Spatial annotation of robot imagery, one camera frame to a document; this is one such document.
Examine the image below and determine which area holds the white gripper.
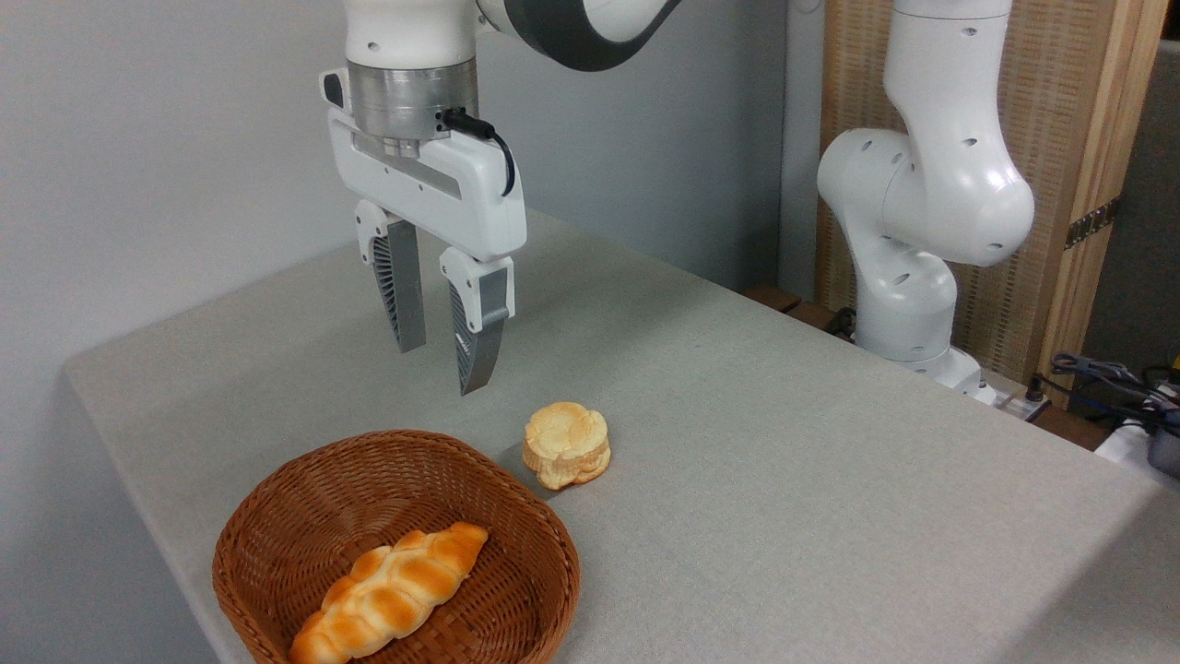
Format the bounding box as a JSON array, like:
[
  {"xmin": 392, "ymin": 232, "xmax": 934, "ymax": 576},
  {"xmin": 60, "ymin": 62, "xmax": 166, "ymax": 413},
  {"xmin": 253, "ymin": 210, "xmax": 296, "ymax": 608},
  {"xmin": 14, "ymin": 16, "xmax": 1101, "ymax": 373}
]
[{"xmin": 320, "ymin": 69, "xmax": 528, "ymax": 397}]

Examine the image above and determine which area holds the long braided bread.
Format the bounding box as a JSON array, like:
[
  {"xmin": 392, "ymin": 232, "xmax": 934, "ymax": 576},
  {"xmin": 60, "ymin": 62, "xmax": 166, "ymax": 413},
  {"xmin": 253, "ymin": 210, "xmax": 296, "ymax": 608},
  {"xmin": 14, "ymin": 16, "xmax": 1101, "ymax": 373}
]
[{"xmin": 289, "ymin": 522, "xmax": 490, "ymax": 664}]

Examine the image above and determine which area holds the round flower-shaped bread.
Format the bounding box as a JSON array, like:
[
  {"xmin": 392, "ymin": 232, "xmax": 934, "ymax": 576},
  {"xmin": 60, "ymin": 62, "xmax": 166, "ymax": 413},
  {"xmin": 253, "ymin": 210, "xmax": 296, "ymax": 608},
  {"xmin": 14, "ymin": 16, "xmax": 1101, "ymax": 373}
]
[{"xmin": 522, "ymin": 402, "xmax": 612, "ymax": 491}]

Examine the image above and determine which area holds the brown wicker basket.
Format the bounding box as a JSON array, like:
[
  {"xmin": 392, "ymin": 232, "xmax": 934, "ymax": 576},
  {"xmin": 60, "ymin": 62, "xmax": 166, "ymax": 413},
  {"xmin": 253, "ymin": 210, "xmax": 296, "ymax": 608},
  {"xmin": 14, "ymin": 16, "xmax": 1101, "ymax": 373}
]
[{"xmin": 212, "ymin": 430, "xmax": 582, "ymax": 664}]

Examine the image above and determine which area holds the brown wooden platform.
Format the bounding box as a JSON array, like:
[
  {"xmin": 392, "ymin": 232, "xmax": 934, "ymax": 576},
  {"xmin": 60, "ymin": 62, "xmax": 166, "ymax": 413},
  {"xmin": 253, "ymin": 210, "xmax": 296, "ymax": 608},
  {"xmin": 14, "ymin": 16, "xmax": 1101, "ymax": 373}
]
[{"xmin": 742, "ymin": 284, "xmax": 860, "ymax": 344}]

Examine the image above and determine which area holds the metal screen hinge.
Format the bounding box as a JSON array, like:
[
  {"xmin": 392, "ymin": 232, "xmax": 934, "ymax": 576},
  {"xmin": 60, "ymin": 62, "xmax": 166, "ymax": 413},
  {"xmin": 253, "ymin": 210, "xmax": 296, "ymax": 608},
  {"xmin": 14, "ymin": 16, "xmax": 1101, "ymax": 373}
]
[{"xmin": 1065, "ymin": 197, "xmax": 1122, "ymax": 251}]

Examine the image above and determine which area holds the rattan wood-framed screen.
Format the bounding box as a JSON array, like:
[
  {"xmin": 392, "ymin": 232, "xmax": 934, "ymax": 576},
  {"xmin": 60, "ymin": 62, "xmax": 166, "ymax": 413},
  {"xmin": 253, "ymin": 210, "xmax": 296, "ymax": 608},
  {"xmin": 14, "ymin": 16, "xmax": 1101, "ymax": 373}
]
[{"xmin": 816, "ymin": 0, "xmax": 1170, "ymax": 407}]

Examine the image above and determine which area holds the white box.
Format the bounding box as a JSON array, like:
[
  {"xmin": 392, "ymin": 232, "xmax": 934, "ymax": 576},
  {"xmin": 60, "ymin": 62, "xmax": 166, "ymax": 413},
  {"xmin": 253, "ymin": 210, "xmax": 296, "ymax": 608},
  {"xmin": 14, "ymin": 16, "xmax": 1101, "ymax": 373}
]
[{"xmin": 1095, "ymin": 420, "xmax": 1180, "ymax": 485}]

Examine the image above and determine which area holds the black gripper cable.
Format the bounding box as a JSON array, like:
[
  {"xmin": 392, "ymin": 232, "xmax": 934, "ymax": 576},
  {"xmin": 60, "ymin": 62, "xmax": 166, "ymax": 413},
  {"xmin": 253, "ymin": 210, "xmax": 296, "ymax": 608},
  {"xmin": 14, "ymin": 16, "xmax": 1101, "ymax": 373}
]
[{"xmin": 444, "ymin": 109, "xmax": 517, "ymax": 198}]

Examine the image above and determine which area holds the bundle of dark cables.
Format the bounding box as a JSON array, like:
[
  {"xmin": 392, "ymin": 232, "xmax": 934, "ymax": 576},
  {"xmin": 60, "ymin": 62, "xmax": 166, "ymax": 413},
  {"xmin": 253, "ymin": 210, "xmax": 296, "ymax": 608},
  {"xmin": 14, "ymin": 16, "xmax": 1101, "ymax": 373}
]
[{"xmin": 1049, "ymin": 352, "xmax": 1180, "ymax": 430}]

